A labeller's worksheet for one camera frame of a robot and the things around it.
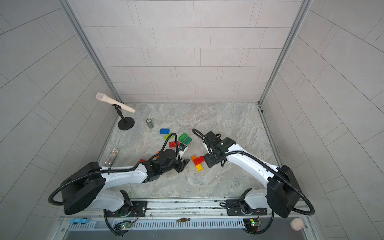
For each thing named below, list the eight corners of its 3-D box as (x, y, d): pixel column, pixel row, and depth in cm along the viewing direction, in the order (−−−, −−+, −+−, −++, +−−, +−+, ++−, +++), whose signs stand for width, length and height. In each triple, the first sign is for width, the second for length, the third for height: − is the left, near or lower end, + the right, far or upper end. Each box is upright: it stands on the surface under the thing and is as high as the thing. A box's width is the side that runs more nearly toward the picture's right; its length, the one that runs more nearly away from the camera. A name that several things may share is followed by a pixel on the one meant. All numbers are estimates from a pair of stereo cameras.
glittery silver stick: (106, 166, 86) (103, 164, 83) (116, 150, 93) (113, 147, 90) (111, 167, 86) (107, 164, 83) (120, 151, 93) (117, 148, 89)
